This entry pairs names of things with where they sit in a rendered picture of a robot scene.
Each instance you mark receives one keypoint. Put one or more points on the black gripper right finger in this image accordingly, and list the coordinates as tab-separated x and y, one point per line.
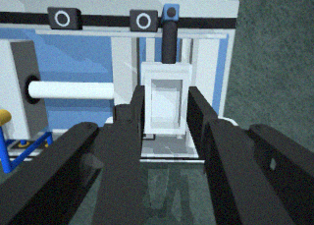
239	185

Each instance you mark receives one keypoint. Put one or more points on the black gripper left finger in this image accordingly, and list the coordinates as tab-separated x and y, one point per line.
49	189

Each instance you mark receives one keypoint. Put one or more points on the white block with pocket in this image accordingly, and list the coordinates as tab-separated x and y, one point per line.
166	94

